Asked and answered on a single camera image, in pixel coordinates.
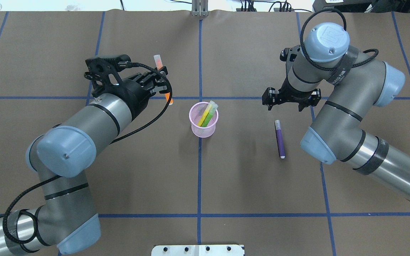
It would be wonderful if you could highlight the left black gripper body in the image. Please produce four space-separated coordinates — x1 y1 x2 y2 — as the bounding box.
119 78 155 112

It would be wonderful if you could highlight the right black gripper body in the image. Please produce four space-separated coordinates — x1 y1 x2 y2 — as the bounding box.
274 85 314 107

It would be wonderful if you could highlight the orange highlighter pen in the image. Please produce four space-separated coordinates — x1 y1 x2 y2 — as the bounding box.
154 54 174 106

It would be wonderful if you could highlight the purple marker pen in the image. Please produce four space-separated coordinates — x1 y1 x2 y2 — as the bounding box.
274 119 286 159

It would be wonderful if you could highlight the yellow highlighter pen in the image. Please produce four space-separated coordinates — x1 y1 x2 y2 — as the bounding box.
197 101 215 127

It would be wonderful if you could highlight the green highlighter pen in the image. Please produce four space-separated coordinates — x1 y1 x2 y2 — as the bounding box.
203 103 218 127

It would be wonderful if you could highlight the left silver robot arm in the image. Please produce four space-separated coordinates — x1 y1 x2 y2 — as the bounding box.
0 61 172 256

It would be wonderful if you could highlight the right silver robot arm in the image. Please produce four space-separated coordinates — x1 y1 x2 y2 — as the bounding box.
262 22 410 201

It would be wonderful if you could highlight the pink mesh pen holder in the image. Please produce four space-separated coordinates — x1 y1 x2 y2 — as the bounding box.
189 101 219 138

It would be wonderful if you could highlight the black cardboard box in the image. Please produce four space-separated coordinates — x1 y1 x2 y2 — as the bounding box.
312 0 372 13

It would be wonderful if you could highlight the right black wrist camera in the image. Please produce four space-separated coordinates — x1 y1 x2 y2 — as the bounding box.
279 45 301 74

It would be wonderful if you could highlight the aluminium frame post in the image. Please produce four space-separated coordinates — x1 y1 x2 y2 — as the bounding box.
191 0 209 17

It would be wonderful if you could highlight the right black camera cable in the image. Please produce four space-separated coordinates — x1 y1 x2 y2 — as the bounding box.
300 8 379 71

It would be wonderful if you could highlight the black camera cable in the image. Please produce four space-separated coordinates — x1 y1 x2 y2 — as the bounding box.
300 8 379 71
3 62 173 244

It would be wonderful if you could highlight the white camera stand pedestal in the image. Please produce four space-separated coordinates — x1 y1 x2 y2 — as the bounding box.
151 244 246 256

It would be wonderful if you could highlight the left black camera cable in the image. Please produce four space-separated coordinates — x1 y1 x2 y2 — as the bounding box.
3 62 173 244

